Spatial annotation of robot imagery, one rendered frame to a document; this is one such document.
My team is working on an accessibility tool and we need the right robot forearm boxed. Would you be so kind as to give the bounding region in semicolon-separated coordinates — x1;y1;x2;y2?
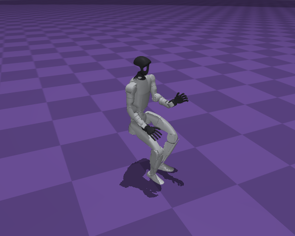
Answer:
127;108;146;129

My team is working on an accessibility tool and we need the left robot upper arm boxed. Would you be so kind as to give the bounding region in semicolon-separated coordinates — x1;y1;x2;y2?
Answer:
148;74;161;102

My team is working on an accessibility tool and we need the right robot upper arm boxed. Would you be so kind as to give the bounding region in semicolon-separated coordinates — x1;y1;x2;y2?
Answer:
125;82;137;113

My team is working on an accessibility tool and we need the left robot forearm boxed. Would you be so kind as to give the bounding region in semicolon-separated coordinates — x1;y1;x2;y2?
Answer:
159;96;174;108

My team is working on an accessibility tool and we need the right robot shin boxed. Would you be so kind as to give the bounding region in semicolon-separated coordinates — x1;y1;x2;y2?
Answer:
150;149;163;177

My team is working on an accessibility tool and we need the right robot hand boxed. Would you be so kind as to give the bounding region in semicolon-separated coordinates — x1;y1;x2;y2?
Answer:
142;124;162;141

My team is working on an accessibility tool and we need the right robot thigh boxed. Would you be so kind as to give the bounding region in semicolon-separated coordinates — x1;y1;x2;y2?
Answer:
128;121;163;157

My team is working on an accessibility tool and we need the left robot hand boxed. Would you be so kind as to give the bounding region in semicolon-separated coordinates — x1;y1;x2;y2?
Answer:
168;92;188;106

